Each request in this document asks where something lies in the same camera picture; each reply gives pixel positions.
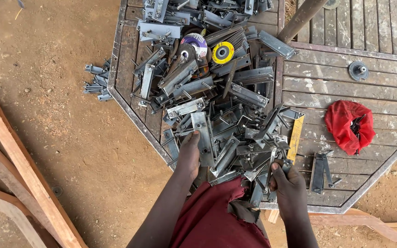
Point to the light wooden plank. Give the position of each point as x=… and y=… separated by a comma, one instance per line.
x=26, y=168

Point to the yellow flap disc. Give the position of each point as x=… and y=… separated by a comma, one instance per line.
x=222, y=52

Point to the lone dark steel bracket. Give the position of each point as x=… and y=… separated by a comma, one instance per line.
x=318, y=172

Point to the small pile of steel brackets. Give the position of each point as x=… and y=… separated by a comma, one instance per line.
x=98, y=82

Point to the loose steel bolt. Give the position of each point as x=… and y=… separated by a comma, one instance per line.
x=337, y=181

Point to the orange label cutting disc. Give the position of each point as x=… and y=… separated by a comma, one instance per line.
x=202, y=71

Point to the yellow metal strip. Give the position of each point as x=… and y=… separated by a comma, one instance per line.
x=295, y=139

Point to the black round flange with bolt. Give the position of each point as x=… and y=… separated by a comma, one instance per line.
x=358, y=70

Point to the person's right hand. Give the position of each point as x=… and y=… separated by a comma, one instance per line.
x=290, y=193

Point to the grey grinding disc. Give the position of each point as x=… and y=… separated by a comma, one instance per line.
x=185, y=54

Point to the purple label cutting disc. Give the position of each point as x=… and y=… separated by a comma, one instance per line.
x=195, y=43

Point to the grey abrasive disc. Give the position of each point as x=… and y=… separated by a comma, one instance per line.
x=331, y=3

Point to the person's maroon garment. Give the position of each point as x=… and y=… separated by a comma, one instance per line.
x=215, y=220

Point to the curved wooden piece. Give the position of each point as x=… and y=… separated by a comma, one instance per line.
x=5, y=210

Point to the steel angle bracket with bolts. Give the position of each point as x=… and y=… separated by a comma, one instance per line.
x=203, y=137

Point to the heap of steel brackets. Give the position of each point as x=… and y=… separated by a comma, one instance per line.
x=215, y=86

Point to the person's left hand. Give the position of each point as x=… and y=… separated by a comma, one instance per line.
x=187, y=158

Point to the thin steel bracket strip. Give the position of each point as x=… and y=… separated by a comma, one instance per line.
x=271, y=165

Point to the round metal washer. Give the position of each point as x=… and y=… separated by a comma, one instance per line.
x=57, y=191

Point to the red cloth bag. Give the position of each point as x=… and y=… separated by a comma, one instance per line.
x=343, y=120

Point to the black bolts in bag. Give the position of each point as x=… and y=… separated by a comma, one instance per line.
x=356, y=126

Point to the brown metal pipe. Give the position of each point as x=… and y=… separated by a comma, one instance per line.
x=302, y=19

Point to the reddish wooden frame piece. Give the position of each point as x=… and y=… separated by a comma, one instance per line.
x=364, y=224

